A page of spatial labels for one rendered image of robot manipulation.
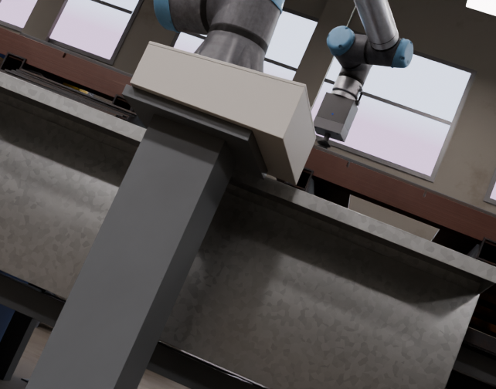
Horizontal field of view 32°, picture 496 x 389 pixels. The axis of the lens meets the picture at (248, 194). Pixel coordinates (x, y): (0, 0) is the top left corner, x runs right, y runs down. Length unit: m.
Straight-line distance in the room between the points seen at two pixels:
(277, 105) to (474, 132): 7.46
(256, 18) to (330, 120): 0.77
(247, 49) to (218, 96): 0.16
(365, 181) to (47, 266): 0.72
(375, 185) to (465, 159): 6.85
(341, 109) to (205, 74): 0.91
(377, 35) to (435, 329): 0.76
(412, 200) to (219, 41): 0.61
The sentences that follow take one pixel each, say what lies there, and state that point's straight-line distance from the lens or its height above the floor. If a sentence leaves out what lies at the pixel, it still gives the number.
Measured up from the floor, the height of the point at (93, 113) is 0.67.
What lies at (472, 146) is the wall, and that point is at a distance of 8.81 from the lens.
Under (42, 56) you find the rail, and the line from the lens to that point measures 2.12.
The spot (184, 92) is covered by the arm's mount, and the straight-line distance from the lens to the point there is 1.47.
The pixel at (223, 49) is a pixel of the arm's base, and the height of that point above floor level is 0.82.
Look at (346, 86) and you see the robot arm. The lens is 2.35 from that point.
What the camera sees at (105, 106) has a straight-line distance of 1.90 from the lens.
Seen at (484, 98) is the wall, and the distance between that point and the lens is 8.99.
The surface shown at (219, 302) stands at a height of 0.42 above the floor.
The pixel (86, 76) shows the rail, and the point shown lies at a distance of 2.07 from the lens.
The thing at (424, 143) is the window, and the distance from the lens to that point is 8.75.
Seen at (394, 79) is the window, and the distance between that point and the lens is 8.98.
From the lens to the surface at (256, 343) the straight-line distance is 1.83.
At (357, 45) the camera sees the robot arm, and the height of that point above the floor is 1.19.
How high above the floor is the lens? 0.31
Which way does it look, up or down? 11 degrees up
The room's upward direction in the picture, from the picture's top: 24 degrees clockwise
